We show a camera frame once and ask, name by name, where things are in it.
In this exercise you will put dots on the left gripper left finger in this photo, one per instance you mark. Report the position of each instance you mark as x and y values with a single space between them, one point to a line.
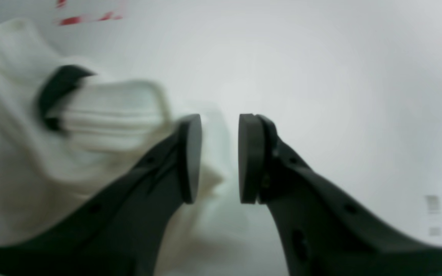
120 230

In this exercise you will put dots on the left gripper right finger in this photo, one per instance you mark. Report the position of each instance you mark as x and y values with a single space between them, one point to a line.
323 230

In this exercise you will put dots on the white printed t-shirt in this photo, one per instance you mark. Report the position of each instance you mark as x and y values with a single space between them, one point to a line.
68 128

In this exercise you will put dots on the red tape rectangle marking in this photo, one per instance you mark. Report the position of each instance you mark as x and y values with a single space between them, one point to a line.
74 12

